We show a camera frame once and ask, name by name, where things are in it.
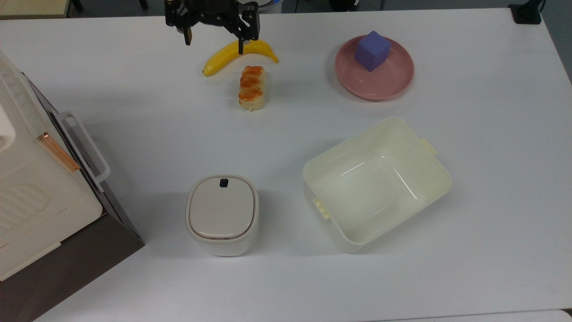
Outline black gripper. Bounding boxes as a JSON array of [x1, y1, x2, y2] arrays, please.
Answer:
[[164, 0, 261, 55]]

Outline purple foam cube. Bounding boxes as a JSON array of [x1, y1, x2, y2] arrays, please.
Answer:
[[354, 30, 392, 72]]

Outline yellow toy banana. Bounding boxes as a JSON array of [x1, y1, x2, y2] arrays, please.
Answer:
[[202, 39, 279, 77]]

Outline toy bread with orange glaze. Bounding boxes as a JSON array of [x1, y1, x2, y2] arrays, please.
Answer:
[[238, 65, 266, 111]]

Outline pink plastic plate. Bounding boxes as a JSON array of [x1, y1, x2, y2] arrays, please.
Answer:
[[335, 35, 415, 102]]

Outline white lidded trash bin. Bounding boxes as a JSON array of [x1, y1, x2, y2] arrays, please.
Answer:
[[185, 174, 260, 257]]

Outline wooden desk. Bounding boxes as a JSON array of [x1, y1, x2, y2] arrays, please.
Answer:
[[0, 0, 72, 20]]

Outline cream open plastic box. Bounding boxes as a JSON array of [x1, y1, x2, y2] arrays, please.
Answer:
[[303, 117, 452, 254]]

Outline cream toy appliance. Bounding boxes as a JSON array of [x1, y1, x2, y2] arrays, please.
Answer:
[[0, 49, 111, 282]]

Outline dark brown crate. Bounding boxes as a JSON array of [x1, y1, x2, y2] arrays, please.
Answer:
[[0, 74, 145, 322]]

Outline black table clamp mount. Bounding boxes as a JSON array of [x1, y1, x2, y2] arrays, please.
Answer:
[[508, 0, 547, 25]]

